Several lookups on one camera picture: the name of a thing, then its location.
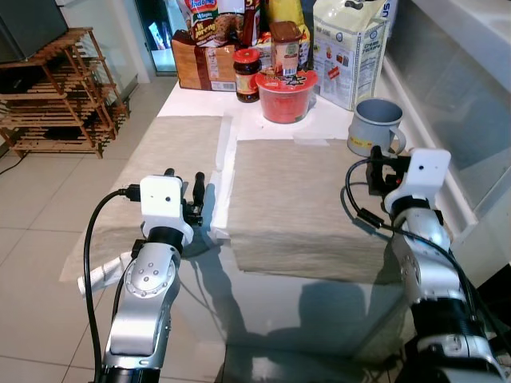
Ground dark jar with red lid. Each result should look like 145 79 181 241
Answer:
233 48 263 103

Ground white roll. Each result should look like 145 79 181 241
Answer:
77 253 134 298

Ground wooden shelf rack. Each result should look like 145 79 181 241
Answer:
0 28 130 159

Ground yellow packet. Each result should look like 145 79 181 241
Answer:
267 0 312 69

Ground printed snack bag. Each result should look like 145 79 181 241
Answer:
185 0 247 47

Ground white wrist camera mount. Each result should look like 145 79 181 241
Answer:
385 148 453 215
139 175 196 245

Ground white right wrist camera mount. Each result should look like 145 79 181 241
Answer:
385 148 453 215

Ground black television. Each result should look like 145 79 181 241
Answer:
0 0 70 65

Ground red noodle cup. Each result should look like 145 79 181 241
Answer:
255 69 319 124

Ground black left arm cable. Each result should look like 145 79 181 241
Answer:
82 186 145 383

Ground beige placemat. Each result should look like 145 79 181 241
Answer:
62 116 226 284
226 138 452 286

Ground grey mug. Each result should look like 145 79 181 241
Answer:
348 98 407 159

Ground brown coffee jar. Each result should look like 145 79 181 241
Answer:
269 21 304 77

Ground white counter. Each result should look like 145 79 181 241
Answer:
383 0 511 264

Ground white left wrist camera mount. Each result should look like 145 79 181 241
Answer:
139 175 196 245

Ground glass door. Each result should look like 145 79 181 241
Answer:
134 0 186 77

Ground brown cardboard box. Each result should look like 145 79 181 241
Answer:
172 32 240 91

